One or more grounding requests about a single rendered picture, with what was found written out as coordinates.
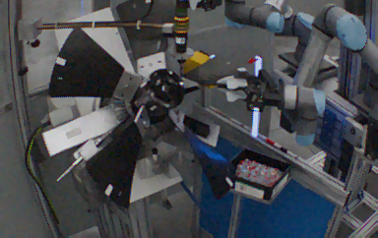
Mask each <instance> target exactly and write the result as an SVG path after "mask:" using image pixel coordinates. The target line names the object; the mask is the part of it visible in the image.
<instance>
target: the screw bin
mask: <svg viewBox="0 0 378 238"><path fill-rule="evenodd" d="M245 158H246V159H248V160H249V159H250V160H253V161H255V162H258V163H261V164H263V165H264V164H266V165H267V166H270V167H273V168H276V169H278V170H280V171H281V172H283V171H284V173H283V176H281V177H280V178H279V180H278V181H277V182H276V183H275V184H273V187H269V186H268V187H267V186H266V185H262V184H260V183H256V182H255V181H251V180H248V179H245V178H242V177H241V176H236V175H235V178H234V182H233V185H232V187H231V189H234V190H235V191H240V192H241V193H245V194H247V195H251V196H255V197H257V198H260V199H263V200H266V201H269V200H270V199H271V198H272V197H273V196H274V195H275V194H276V193H277V192H278V191H279V189H280V188H281V187H282V186H283V185H284V183H285V182H286V181H287V180H288V175H289V170H290V168H291V167H292V164H291V163H286V162H285V161H281V160H279V159H275V158H273V157H269V156H267V155H265V154H260V153H259V152H257V151H255V150H251V149H247V148H244V149H243V150H242V151H241V152H240V153H238V154H237V155H236V156H235V157H234V158H233V159H231V160H230V162H231V163H232V164H233V165H234V166H235V167H236V166H237V165H238V164H239V163H240V162H241V161H243V160H244V159H245Z"/></svg>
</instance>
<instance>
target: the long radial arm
mask: <svg viewBox="0 0 378 238"><path fill-rule="evenodd" d="M118 123H119V121H118V120H117V118H116V114H115V112H114V107H113V105H112V104H111V105H109V106H107V107H102V108H101V109H99V110H96V111H94V112H92V113H90V114H88V115H86V116H85V115H84V116H82V117H79V118H78V119H76V120H74V121H70V122H68V123H66V124H64V125H60V126H59V127H57V128H53V129H52V130H50V131H47V132H45V133H43V138H44V140H45V144H46V145H47V147H48V151H49V153H50V157H49V158H48V159H47V160H50V159H51V158H54V157H57V156H59V155H62V154H64V153H67V152H68V151H72V150H74V149H77V148H79V147H80V146H82V145H84V144H85V143H86V142H87V141H88V140H89V139H90V138H92V139H93V141H95V140H98V138H99V137H100V136H102V135H103V134H105V133H106V132H107V131H108V130H109V129H110V128H112V127H113V126H116V124H118ZM47 160H46V161H47Z"/></svg>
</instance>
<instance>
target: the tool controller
mask: <svg viewBox="0 0 378 238"><path fill-rule="evenodd" d="M364 156H366V157H367V158H368V159H370V160H371V161H373V162H375V163H376V164H377V165H378V102H377V103H376V105H375V106H374V108H373V109H372V111H371V112H370V113H369V115H368V126H367V133H366V140H365V149H364Z"/></svg>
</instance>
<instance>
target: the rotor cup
mask: <svg viewBox="0 0 378 238"><path fill-rule="evenodd" d="M144 82H146V84H145V85H144V86H142V87H141V85H142V84H143V83H144ZM163 85H168V86H169V91H168V92H164V91H163V90H162V86H163ZM184 95H185V87H184V84H183V82H182V81H181V79H180V78H179V75H178V74H177V73H175V72H174V71H172V70H170V69H169V70H167V69H157V70H155V71H153V72H151V73H150V74H148V75H147V76H146V77H144V78H142V79H141V81H140V83H139V85H138V88H137V90H136V92H135V94H134V96H133V98H132V100H131V101H130V102H128V101H125V102H126V105H127V108H128V112H129V114H130V115H131V116H132V117H133V118H134V119H135V116H136V114H137V112H138V110H139V108H140V106H141V105H142V103H144V105H145V108H146V111H147V114H148V117H149V119H150V124H149V125H154V124H157V123H160V122H162V121H163V120H164V119H165V118H166V117H167V115H168V112H170V111H171V110H173V109H175V108H177V106H178V105H179V104H180V103H181V102H182V100H183V99H184ZM153 106H157V108H155V109H153V110H151V109H150V108H152V107H153Z"/></svg>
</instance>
